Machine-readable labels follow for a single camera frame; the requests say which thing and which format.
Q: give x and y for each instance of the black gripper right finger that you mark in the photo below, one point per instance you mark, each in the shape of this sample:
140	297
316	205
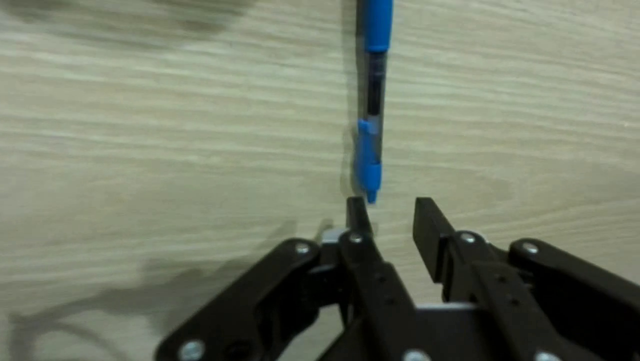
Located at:
430	233

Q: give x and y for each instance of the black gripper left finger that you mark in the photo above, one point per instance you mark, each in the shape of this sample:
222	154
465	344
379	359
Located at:
356	217

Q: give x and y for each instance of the blue pen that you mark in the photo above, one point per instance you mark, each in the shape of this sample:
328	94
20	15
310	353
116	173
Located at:
375	33

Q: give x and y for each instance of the round wooden table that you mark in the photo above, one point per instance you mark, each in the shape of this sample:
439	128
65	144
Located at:
150	151

